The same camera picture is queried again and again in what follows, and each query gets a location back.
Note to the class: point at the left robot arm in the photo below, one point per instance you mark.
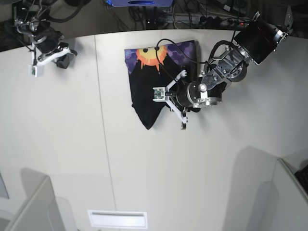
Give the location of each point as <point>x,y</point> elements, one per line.
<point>227,63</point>

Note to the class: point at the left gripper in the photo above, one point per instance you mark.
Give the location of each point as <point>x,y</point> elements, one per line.
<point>187,96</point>

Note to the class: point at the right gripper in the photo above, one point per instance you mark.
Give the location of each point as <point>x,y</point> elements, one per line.
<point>47,41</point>

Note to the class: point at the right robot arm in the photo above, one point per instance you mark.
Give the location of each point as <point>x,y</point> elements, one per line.
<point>32,19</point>

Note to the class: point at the white left partition panel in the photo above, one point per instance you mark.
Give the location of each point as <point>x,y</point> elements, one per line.
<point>41,210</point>

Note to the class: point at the black keyboard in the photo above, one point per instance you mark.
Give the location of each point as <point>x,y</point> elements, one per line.
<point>302,176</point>

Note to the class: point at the white partition panel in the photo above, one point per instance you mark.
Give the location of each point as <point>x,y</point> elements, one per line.
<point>281,204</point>
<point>41,210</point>

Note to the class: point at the blue box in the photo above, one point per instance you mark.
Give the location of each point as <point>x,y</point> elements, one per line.
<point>135,3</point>

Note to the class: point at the white power strip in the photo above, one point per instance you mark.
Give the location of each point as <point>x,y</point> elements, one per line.
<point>199,21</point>

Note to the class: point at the black T-shirt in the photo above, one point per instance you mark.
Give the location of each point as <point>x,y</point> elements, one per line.
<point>157,67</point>

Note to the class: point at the white right partition panel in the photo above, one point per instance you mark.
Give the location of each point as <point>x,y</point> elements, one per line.
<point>281,204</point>

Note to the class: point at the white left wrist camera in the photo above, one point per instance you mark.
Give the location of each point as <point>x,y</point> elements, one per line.
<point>159,94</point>

